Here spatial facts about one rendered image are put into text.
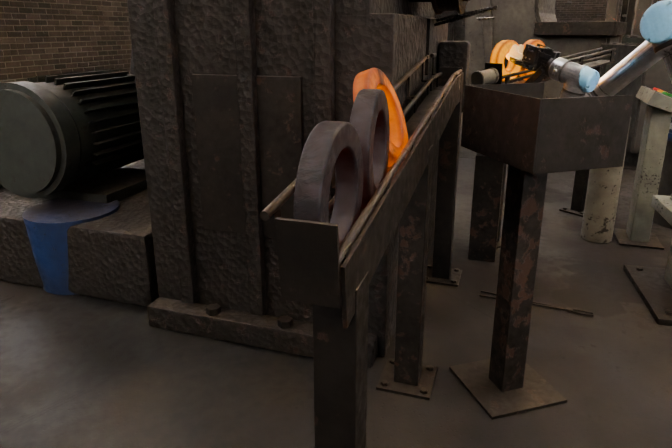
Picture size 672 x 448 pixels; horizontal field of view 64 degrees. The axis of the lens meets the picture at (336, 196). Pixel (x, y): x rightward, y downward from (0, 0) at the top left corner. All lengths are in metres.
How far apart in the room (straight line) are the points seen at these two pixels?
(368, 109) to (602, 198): 1.73
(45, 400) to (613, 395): 1.35
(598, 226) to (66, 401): 1.96
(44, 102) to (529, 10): 3.39
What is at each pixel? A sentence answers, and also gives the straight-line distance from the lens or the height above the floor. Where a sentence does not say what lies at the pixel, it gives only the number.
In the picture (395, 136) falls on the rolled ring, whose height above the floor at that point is 0.64.
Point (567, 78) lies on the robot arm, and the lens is 2.01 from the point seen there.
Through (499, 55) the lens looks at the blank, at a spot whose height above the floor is 0.75.
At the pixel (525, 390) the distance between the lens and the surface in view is 1.46.
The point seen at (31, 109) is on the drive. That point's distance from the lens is 1.94.
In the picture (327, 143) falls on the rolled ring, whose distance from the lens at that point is 0.62.
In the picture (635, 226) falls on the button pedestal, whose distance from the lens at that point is 2.51.
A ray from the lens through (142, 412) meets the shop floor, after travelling 1.41.
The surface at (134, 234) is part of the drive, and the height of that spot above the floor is 0.25.
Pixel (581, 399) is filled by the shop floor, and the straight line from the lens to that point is 1.49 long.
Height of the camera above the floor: 0.84
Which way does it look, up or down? 17 degrees down
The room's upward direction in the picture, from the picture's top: straight up
